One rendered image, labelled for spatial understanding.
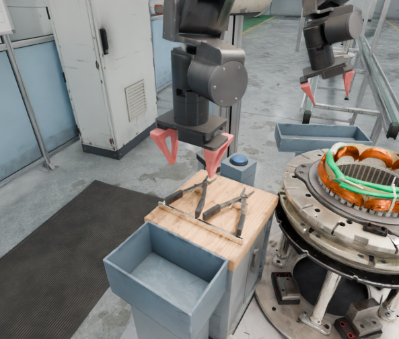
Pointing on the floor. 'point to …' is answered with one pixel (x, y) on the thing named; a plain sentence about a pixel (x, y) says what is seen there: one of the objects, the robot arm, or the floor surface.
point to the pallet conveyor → (391, 122)
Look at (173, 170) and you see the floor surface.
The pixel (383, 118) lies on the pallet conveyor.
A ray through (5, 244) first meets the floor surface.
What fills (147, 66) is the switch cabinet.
